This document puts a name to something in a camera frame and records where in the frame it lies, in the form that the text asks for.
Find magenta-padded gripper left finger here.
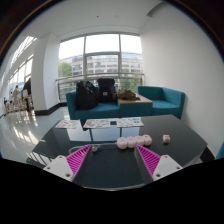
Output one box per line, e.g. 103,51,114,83
43,144,93,183

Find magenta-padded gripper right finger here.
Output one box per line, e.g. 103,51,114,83
133,143,184,183

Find pink charger block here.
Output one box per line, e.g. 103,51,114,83
162,134,172,145

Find teal side table wooden top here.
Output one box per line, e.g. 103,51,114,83
117,94,154,119

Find black plastic bag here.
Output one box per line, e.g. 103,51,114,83
75,80,100,111

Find brown jacket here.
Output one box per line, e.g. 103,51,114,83
116,88,141,102

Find person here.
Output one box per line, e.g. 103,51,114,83
21,78,33,101
11,84,22,102

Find metal balcony railing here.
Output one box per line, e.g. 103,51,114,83
54,72,145,103

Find black backpack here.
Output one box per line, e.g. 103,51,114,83
96,78,117,104

